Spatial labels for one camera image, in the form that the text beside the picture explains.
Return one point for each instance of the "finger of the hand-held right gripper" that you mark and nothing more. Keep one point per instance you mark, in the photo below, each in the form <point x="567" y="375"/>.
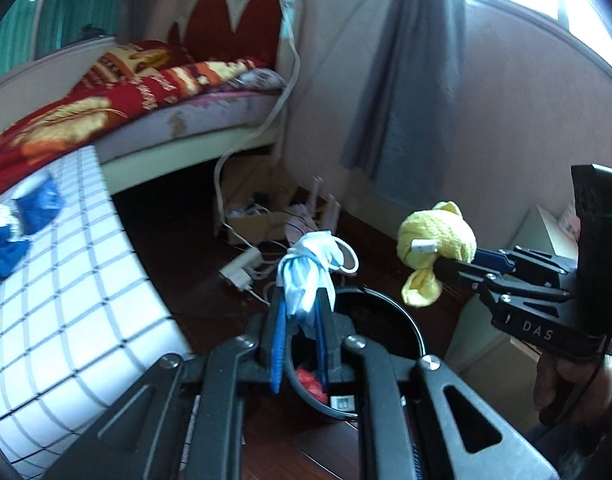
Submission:
<point x="516" y="260"/>
<point x="496" y="282"/>

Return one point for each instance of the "white router with antennas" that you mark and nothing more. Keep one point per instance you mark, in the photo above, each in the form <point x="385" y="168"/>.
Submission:
<point x="313" y="210"/>

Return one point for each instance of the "red patterned blanket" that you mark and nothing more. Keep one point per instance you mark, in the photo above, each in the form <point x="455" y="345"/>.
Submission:
<point x="111" y="95"/>

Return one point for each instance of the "person's right hand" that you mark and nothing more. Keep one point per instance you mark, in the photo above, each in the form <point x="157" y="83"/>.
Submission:
<point x="598" y="385"/>

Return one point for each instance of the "person's dark trouser leg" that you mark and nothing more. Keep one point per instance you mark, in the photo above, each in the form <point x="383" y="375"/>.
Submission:
<point x="566" y="440"/>

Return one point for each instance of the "purple mattress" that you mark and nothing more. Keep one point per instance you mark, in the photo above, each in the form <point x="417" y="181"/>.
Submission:
<point x="211" y="112"/>

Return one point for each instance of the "white face mask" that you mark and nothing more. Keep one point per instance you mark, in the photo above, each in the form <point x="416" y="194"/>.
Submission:
<point x="306" y="270"/>

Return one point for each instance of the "red crumpled wrapper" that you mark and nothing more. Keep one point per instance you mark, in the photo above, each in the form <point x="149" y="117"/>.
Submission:
<point x="311" y="385"/>

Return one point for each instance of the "black round waste bin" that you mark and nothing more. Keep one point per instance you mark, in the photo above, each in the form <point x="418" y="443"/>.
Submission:
<point x="386" y="325"/>

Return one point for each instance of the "white bed frame with headboard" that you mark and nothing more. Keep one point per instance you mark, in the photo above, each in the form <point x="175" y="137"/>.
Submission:
<point x="236" y="20"/>

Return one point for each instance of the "dark blue cloth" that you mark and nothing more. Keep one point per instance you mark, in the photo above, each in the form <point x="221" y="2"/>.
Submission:
<point x="3" y="255"/>

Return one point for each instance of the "grey curtain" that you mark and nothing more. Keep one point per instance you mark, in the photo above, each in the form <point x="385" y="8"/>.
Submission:
<point x="411" y="85"/>

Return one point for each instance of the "papers on cabinet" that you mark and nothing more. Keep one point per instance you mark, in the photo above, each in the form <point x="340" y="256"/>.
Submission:
<point x="568" y="220"/>

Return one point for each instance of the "white low cabinet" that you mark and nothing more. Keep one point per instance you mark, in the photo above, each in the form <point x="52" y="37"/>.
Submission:
<point x="486" y="320"/>

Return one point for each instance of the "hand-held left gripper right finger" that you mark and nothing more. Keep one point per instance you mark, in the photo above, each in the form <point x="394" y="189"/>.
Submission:
<point x="324" y="350"/>

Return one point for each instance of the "white crumpled paper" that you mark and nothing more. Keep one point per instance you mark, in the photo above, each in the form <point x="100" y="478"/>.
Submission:
<point x="1" y="217"/>

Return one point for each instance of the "white power strip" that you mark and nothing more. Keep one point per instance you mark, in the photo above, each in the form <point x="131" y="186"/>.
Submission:
<point x="241" y="267"/>

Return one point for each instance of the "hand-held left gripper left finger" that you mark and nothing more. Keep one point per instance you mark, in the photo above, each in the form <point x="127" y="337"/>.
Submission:
<point x="277" y="350"/>

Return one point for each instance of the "green tinted window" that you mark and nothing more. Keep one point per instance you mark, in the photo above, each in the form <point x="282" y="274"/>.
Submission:
<point x="51" y="15"/>

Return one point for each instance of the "yellow cloth rag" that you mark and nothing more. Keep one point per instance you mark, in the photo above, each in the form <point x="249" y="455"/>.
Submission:
<point x="436" y="235"/>

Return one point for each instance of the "cardboard box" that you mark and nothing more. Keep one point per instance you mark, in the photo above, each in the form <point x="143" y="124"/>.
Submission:
<point x="251" y="195"/>

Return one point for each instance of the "crushed blue paper cup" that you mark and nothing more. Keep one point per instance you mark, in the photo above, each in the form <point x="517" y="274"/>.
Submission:
<point x="38" y="205"/>

